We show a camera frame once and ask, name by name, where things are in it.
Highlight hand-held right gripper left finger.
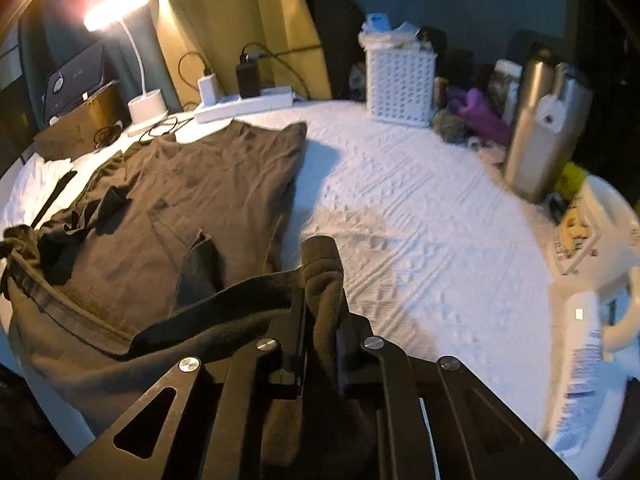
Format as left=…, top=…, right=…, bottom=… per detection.
left=55, top=282, right=308, bottom=480

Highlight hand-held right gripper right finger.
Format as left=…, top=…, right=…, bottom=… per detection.
left=335, top=290, right=581, bottom=480

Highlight brown t-shirt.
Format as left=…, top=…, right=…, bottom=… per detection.
left=0, top=120, right=381, bottom=471

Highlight white power strip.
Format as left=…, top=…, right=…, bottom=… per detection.
left=194, top=87, right=293, bottom=125

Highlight white tube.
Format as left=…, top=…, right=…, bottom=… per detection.
left=547, top=292, right=608, bottom=461

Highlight grey fuzzy ball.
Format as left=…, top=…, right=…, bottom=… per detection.
left=432, top=107, right=468, bottom=146

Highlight black charger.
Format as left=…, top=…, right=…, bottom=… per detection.
left=236, top=52, right=262, bottom=98

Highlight white charger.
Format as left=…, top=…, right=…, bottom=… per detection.
left=198, top=74, right=218, bottom=106

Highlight white plastic basket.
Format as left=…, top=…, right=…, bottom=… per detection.
left=365, top=42, right=435, bottom=127

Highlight steel tumbler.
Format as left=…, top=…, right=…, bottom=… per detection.
left=502, top=45, right=593, bottom=204

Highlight white desk lamp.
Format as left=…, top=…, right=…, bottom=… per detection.
left=82, top=0, right=171, bottom=137

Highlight purple cloth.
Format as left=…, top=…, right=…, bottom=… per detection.
left=445, top=87, right=511, bottom=146

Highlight white bear print mug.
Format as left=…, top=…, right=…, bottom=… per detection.
left=550, top=175, right=640, bottom=361

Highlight yellow packet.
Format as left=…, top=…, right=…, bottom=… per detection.
left=552, top=160, right=588, bottom=196

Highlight cardboard box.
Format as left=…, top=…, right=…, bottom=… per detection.
left=32, top=87, right=131, bottom=161

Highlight glass jar with white lid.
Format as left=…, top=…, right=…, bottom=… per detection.
left=487, top=59, right=523, bottom=121

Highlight white crumpled packets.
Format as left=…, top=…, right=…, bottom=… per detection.
left=359, top=12, right=426, bottom=51

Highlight white tag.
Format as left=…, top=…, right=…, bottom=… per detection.
left=536, top=94, right=571, bottom=133

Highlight yellow curtain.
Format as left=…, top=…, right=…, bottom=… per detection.
left=140, top=0, right=333, bottom=111

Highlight black display device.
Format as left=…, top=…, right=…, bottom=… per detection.
left=42, top=42, right=121, bottom=126

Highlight black monitor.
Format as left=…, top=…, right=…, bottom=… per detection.
left=0, top=35, right=43, bottom=176

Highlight teal curtain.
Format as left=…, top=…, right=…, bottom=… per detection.
left=20, top=5, right=146, bottom=111

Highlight coiled black cable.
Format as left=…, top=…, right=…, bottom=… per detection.
left=92, top=120, right=128, bottom=150

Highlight black charger cable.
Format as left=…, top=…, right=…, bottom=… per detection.
left=140, top=51, right=212, bottom=142
left=242, top=42, right=321, bottom=101

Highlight black strap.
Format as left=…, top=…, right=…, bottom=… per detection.
left=27, top=170, right=78, bottom=228

